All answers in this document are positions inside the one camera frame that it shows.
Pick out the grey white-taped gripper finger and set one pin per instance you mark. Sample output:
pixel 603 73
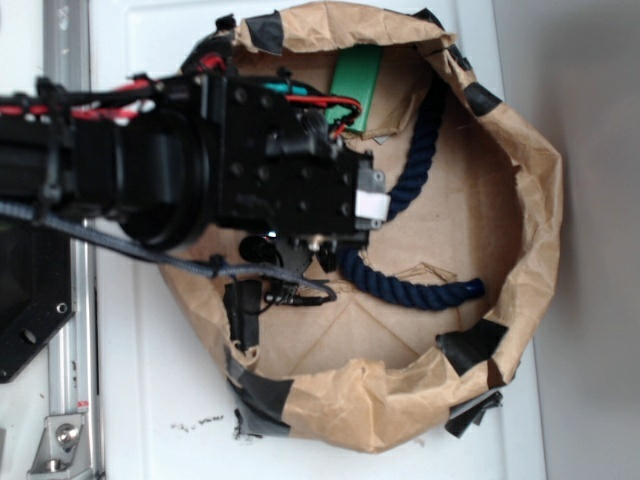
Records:
pixel 372 202

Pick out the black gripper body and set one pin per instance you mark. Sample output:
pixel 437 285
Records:
pixel 278 162

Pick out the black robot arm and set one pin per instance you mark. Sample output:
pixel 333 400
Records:
pixel 168 158

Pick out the green rectangular block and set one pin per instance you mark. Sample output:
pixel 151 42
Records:
pixel 355 76

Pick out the brown paper bag bin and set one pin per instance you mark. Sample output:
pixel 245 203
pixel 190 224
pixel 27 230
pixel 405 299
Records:
pixel 360 373

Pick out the aluminium extrusion rail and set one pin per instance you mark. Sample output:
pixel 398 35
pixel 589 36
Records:
pixel 73 360

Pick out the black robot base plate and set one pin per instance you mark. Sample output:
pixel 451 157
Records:
pixel 36 293

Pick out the metal corner bracket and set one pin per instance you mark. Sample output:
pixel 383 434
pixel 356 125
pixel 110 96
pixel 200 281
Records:
pixel 61 453

